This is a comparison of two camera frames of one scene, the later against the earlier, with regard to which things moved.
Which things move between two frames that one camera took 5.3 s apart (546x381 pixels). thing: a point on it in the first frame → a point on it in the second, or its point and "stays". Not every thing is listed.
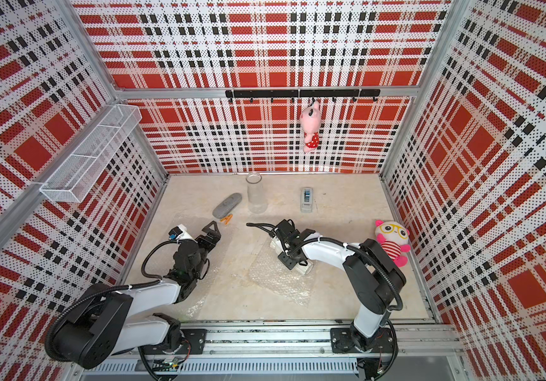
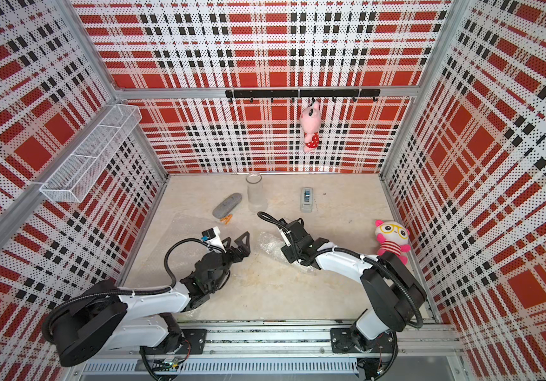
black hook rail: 313,94 stays
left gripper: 214,236 → 244,250
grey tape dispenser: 306,205 stays
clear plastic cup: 256,201 stays
